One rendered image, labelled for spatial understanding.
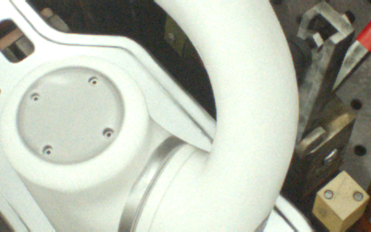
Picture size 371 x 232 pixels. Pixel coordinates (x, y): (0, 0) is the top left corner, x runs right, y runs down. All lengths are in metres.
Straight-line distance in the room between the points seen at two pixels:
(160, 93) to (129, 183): 0.38
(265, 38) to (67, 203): 0.14
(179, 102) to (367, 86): 0.43
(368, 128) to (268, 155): 0.72
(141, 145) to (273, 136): 0.07
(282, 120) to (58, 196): 0.13
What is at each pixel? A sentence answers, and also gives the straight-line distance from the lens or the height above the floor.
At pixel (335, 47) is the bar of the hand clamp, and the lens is 0.62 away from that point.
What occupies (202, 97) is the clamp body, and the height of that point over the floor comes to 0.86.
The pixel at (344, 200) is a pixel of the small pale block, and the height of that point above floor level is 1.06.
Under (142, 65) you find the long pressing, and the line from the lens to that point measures 0.85.
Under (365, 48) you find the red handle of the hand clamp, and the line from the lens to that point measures 0.73.
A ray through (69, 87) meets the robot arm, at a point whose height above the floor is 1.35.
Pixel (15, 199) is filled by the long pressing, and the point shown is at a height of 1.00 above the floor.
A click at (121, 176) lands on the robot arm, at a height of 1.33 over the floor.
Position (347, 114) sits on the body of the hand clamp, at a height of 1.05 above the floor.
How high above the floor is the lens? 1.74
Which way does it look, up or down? 64 degrees down
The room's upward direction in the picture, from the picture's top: 8 degrees counter-clockwise
